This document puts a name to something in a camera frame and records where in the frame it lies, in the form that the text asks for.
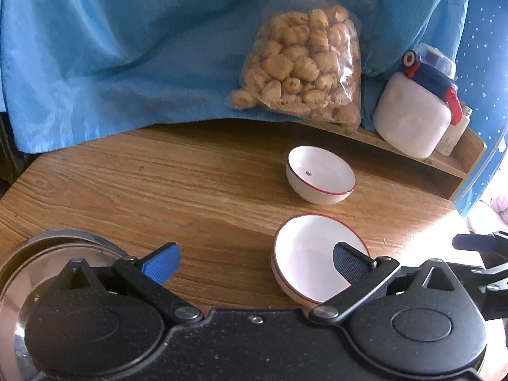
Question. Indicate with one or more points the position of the pink cloth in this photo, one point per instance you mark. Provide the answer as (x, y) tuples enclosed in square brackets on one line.
[(501, 206)]

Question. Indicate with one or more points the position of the light blue cloth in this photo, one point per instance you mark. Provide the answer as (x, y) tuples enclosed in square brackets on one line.
[(139, 47)]

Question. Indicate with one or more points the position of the wooden desktop shelf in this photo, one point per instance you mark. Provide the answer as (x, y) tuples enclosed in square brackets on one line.
[(456, 162)]

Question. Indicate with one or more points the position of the small white bottle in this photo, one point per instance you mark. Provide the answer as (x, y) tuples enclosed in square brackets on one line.
[(456, 135)]

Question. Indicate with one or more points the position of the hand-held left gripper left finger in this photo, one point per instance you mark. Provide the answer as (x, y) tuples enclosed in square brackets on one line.
[(162, 264)]

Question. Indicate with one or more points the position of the wooden table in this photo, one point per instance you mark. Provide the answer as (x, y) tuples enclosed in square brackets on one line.
[(158, 186)]

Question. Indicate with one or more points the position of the large front steel bowl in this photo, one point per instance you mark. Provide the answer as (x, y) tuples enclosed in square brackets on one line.
[(24, 278)]

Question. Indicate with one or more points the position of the white jar blue lid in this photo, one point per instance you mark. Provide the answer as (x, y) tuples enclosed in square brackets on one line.
[(412, 119)]

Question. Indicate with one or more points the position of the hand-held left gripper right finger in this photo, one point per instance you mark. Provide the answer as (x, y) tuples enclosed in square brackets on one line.
[(349, 262)]

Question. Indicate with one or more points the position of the clear bag of snacks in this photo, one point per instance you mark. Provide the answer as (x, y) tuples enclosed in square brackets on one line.
[(301, 67)]

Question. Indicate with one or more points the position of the white ceramic bowl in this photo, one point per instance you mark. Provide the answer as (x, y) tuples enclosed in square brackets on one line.
[(305, 254), (321, 174)]

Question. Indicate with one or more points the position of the blue dotted fabric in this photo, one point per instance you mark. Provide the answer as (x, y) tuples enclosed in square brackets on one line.
[(488, 67)]

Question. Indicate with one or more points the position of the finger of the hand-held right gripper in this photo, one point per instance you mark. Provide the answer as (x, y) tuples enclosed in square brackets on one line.
[(476, 243)]

